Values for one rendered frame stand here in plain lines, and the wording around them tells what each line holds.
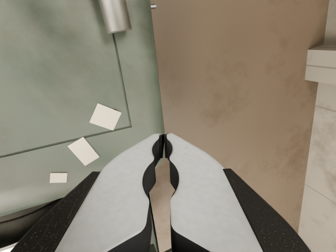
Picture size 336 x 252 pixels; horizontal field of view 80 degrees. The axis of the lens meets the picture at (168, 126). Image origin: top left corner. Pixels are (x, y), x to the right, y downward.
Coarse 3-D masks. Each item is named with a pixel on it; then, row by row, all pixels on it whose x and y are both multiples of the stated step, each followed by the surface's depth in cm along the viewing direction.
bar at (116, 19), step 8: (104, 0) 16; (112, 0) 16; (120, 0) 16; (104, 8) 16; (112, 8) 16; (120, 8) 16; (104, 16) 17; (112, 16) 16; (120, 16) 17; (128, 16) 17; (112, 24) 17; (120, 24) 17; (128, 24) 17; (112, 32) 17
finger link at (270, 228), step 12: (228, 168) 9; (228, 180) 9; (240, 180) 8; (240, 192) 8; (252, 192) 8; (240, 204) 7; (252, 204) 7; (264, 204) 7; (252, 216) 7; (264, 216) 7; (276, 216) 7; (252, 228) 7; (264, 228) 7; (276, 228) 7; (288, 228) 7; (264, 240) 6; (276, 240) 6; (288, 240) 6; (300, 240) 6
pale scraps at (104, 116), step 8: (96, 112) 21; (104, 112) 21; (112, 112) 21; (120, 112) 22; (96, 120) 21; (104, 120) 21; (112, 120) 22; (112, 128) 22; (72, 144) 21; (80, 144) 21; (88, 144) 22; (80, 152) 22; (88, 152) 22; (80, 160) 22; (88, 160) 22; (56, 176) 22; (64, 176) 22
